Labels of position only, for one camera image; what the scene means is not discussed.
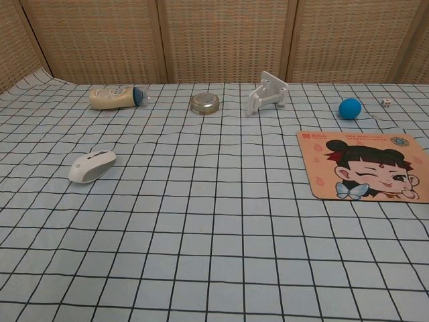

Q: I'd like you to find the white wireless computer mouse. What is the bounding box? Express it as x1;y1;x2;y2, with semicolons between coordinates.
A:
68;150;117;185

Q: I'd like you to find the cartoon girl mouse pad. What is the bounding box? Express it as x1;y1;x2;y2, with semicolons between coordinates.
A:
296;130;429;204

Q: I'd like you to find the round metal tin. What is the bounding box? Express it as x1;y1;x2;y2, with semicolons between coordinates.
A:
190;93;221;117

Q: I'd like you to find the blue checked tablecloth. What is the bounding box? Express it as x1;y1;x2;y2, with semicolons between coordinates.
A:
0;66;429;322

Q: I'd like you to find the woven bamboo folding screen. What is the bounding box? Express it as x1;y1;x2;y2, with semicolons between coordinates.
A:
0;0;429;95

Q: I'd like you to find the cream bottle with blue cap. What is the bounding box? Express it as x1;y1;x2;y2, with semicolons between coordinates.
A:
88;85;151;111

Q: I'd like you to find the blue ball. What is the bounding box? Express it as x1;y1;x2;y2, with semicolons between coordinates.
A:
338;97;362;121

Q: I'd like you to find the white plastic hinged bracket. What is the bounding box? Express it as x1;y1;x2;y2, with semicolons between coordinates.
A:
246;70;289;118

